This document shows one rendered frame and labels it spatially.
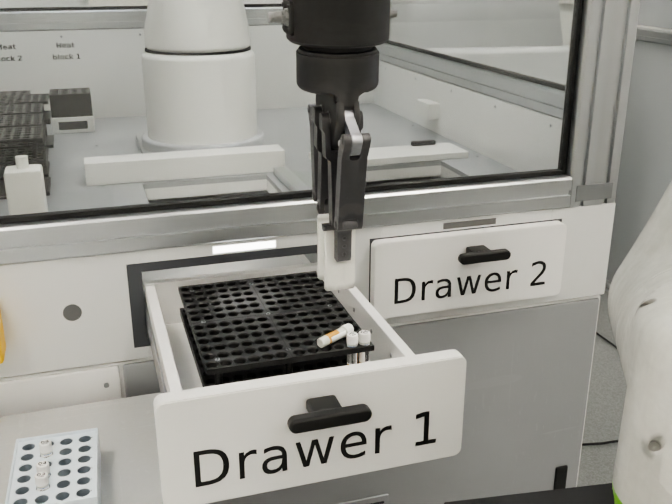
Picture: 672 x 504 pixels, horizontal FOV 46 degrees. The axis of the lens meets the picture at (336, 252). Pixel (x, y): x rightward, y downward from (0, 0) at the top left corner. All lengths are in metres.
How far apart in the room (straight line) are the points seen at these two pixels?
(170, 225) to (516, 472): 0.70
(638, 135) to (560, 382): 2.01
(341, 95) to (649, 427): 0.36
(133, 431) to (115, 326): 0.14
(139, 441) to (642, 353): 0.58
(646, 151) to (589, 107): 2.01
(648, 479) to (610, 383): 2.10
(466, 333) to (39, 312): 0.58
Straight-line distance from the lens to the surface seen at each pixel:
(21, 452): 0.92
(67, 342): 1.04
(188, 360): 0.96
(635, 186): 3.24
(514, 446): 1.33
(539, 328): 1.24
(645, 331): 0.62
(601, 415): 2.55
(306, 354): 0.82
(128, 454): 0.94
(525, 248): 1.15
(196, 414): 0.71
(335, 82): 0.71
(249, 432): 0.73
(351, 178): 0.71
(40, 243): 1.00
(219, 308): 0.94
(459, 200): 1.09
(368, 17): 0.70
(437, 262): 1.09
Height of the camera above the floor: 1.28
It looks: 20 degrees down
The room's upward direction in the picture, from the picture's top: straight up
